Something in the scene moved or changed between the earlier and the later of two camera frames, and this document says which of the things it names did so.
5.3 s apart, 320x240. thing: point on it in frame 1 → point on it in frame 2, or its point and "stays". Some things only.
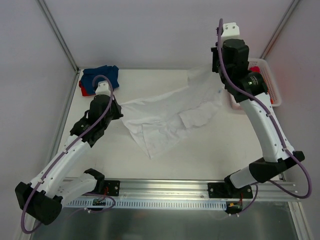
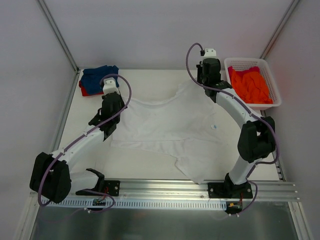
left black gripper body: (116, 110) → (110, 128)
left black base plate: (111, 188) stays
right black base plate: (228, 190) stays
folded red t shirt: (84, 93) stays
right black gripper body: (215, 60) → (208, 90)
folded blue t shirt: (111, 72) stays
